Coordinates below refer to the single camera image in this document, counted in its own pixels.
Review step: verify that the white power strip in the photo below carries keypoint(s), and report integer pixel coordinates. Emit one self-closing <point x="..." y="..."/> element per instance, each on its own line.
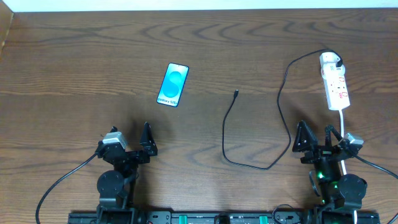
<point x="335" y="89"/>

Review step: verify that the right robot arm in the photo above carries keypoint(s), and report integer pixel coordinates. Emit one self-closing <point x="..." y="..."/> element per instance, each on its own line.
<point x="342" y="194"/>

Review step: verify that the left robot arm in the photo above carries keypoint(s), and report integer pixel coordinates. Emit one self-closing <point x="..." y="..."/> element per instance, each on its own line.
<point x="116" y="186"/>

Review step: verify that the white USB charger plug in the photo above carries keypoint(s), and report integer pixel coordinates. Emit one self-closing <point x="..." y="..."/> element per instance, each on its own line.
<point x="330" y="64"/>

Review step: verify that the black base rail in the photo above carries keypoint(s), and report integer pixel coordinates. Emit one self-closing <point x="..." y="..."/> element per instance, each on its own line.
<point x="165" y="217"/>

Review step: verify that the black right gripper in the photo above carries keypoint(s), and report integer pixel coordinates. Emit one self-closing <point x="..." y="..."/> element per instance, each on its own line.
<point x="321" y="152"/>

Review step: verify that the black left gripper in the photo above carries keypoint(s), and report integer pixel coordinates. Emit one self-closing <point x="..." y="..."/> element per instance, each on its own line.
<point x="130" y="155"/>

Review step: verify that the blue Galaxy smartphone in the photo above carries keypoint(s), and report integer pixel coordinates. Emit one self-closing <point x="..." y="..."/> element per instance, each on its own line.
<point x="172" y="85"/>

